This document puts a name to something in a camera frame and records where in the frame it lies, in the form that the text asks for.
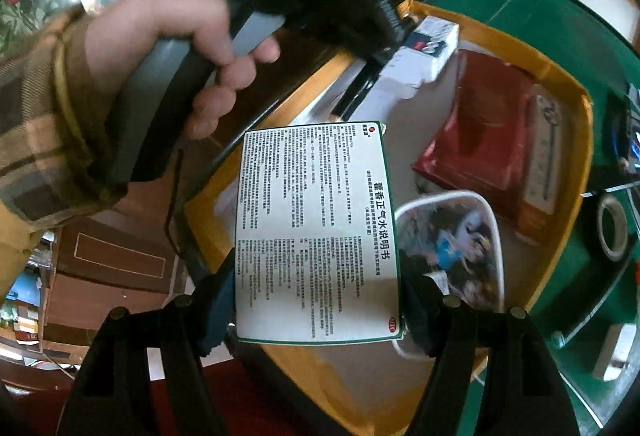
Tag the white box blue red print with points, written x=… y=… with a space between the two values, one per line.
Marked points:
x=425 y=50

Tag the tape roll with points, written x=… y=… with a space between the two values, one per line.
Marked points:
x=602 y=226

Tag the white plastic container printed contents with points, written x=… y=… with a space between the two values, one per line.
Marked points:
x=460 y=246

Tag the table centre control panel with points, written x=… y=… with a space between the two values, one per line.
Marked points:
x=630 y=135

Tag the person's left forearm plaid sleeve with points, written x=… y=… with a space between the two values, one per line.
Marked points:
x=40 y=115

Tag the small white box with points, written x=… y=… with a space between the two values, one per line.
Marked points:
x=615 y=351

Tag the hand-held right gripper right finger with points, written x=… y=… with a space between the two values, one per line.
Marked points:
x=420 y=316

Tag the white medicine box green border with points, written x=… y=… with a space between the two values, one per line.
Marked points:
x=320 y=236

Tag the yellow cardboard box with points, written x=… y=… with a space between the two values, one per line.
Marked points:
x=560 y=236

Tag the person's left hand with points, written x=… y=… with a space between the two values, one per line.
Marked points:
x=150 y=15

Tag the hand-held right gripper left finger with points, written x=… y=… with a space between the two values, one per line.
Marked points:
x=217 y=311

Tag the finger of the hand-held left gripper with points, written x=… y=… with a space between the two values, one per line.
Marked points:
x=362 y=80

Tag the red foil packet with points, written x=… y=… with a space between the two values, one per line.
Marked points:
x=475 y=135

